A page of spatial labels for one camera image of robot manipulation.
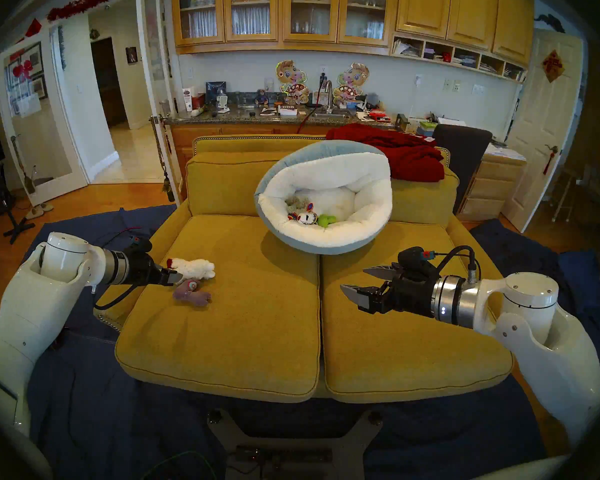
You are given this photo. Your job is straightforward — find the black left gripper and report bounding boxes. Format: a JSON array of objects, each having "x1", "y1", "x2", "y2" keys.
[{"x1": 127, "y1": 253, "x2": 184, "y2": 287}]

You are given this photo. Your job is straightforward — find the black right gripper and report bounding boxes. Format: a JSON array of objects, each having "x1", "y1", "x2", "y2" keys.
[{"x1": 341, "y1": 266, "x2": 438, "y2": 317}]

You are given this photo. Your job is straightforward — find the purple plush toy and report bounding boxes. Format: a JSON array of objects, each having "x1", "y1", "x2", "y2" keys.
[{"x1": 172, "y1": 279, "x2": 212, "y2": 307}]

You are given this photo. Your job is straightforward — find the white plush dog red hat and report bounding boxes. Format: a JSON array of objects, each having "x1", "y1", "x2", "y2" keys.
[{"x1": 167, "y1": 258, "x2": 216, "y2": 281}]

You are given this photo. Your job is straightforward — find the white llama plush rainbow trim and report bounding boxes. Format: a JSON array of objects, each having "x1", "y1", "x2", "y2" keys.
[{"x1": 287, "y1": 202, "x2": 321, "y2": 226}]

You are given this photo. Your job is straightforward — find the blue white plush dog bed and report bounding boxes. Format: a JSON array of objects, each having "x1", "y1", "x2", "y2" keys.
[{"x1": 253, "y1": 139, "x2": 394, "y2": 255}]

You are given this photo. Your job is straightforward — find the yellow fabric sofa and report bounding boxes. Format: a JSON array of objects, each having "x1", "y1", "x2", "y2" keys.
[{"x1": 97, "y1": 134, "x2": 516, "y2": 404}]

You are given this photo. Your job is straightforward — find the red blanket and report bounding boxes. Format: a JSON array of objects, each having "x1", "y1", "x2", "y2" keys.
[{"x1": 326, "y1": 123, "x2": 446, "y2": 183}]

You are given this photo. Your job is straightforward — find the wooden drawer cabinet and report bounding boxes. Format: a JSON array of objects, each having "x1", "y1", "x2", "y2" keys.
[{"x1": 457, "y1": 151, "x2": 527, "y2": 222}]

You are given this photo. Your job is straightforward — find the dark office chair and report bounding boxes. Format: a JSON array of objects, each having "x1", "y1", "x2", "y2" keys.
[{"x1": 432, "y1": 124, "x2": 493, "y2": 215}]

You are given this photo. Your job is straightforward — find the navy blue floor blanket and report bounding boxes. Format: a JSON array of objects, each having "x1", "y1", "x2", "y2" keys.
[{"x1": 10, "y1": 204, "x2": 548, "y2": 480}]

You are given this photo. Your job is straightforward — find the black tripod stand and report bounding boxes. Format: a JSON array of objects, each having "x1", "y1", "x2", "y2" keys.
[{"x1": 0, "y1": 164, "x2": 36, "y2": 245}]

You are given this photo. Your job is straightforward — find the granite kitchen counter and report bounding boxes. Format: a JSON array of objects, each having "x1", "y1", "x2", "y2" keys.
[{"x1": 166, "y1": 104, "x2": 406, "y2": 185}]

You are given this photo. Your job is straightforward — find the white framed glass door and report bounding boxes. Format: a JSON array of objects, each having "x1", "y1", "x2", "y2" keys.
[
  {"x1": 135, "y1": 0, "x2": 183, "y2": 205},
  {"x1": 0, "y1": 26, "x2": 88, "y2": 207}
]

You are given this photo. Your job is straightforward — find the cartoon child paper decoration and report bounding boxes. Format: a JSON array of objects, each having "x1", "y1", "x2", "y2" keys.
[
  {"x1": 332, "y1": 62, "x2": 370, "y2": 105},
  {"x1": 275, "y1": 60, "x2": 311, "y2": 106}
]

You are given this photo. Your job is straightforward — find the crumpled blue cloth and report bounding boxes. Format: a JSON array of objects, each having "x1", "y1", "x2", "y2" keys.
[{"x1": 470, "y1": 219, "x2": 600, "y2": 370}]

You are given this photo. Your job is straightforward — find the white panel door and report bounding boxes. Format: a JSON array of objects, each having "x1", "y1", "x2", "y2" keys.
[{"x1": 502, "y1": 28, "x2": 584, "y2": 233}]

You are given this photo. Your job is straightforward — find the red diamond door ornament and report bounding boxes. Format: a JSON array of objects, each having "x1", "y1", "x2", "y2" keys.
[{"x1": 541, "y1": 50, "x2": 566, "y2": 83}]

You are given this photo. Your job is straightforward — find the red tinsel garland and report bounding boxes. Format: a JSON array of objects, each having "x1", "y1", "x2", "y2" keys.
[{"x1": 46, "y1": 0, "x2": 135, "y2": 23}]

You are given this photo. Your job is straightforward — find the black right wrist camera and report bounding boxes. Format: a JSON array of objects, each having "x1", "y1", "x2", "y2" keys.
[{"x1": 397, "y1": 246, "x2": 437, "y2": 280}]

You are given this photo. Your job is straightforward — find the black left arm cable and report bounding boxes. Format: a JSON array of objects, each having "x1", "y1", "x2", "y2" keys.
[{"x1": 94, "y1": 283, "x2": 137, "y2": 311}]

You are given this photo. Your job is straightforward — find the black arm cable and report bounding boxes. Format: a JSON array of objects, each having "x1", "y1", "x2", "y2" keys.
[
  {"x1": 432, "y1": 245, "x2": 482, "y2": 287},
  {"x1": 94, "y1": 283, "x2": 137, "y2": 311}
]

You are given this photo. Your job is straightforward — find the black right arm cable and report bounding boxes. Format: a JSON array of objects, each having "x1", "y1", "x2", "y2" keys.
[{"x1": 432, "y1": 245, "x2": 482, "y2": 287}]

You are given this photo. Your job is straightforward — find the brown rope tassel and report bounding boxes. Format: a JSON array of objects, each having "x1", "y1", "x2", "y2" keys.
[{"x1": 149, "y1": 115, "x2": 176, "y2": 202}]

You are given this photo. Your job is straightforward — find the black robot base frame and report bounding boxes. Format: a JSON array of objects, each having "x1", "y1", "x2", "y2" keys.
[{"x1": 207, "y1": 409, "x2": 383, "y2": 480}]

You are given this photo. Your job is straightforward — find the red door handle tassel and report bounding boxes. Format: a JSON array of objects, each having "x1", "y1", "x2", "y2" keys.
[{"x1": 542, "y1": 144, "x2": 560, "y2": 176}]

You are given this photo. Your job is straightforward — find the wooden wall cabinets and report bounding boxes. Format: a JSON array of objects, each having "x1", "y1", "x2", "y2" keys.
[{"x1": 171, "y1": 0, "x2": 535, "y2": 82}]

